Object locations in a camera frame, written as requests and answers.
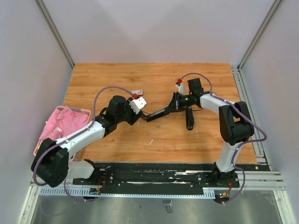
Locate pink plastic basket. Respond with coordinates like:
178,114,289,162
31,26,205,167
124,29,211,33
33,105,92,161

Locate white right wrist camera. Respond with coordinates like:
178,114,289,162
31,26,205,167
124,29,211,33
175,82,186,95

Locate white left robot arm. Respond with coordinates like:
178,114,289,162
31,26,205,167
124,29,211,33
31,95,147,188

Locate red white staple box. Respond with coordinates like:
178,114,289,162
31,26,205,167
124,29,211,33
131,89,143,97

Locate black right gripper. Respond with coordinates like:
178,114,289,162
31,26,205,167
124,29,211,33
165,91,194,113

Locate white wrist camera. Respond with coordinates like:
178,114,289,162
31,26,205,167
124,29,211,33
129,97,147,114
175,82,186,95

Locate black stapler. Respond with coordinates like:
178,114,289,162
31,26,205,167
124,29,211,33
185,106,194,131
141,107,176,122

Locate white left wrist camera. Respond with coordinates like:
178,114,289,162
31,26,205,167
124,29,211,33
129,97,147,114

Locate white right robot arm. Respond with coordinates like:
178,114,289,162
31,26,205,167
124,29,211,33
163,78,254,187

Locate pink cloth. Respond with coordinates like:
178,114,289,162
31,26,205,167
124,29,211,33
38,106,89,143

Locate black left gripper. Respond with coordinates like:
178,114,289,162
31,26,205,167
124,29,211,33
116,97,143,125

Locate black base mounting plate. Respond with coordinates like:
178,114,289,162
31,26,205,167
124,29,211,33
72,162,240,196

